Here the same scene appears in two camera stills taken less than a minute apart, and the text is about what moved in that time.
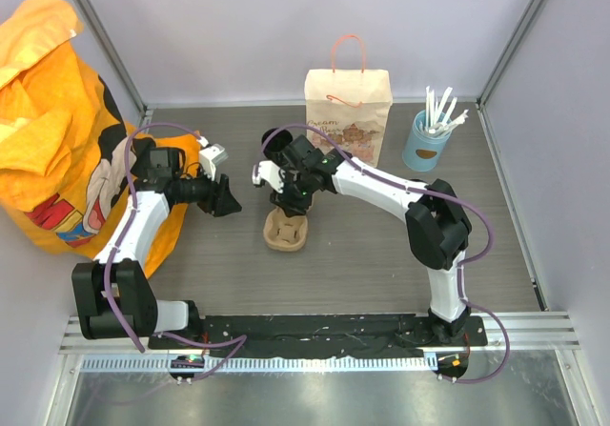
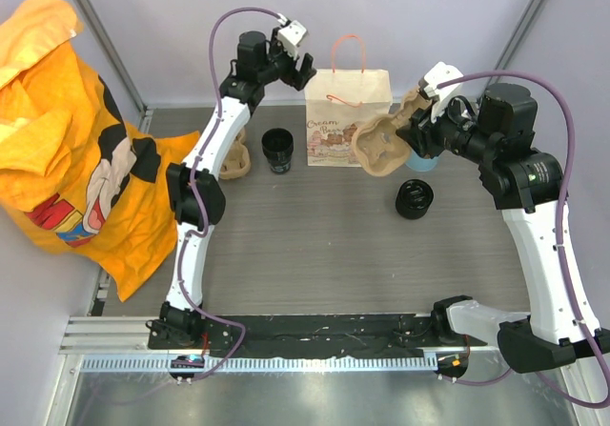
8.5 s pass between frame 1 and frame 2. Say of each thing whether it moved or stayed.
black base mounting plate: stayed
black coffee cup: stayed
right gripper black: moved
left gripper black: moved
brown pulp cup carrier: moved
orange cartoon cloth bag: stayed
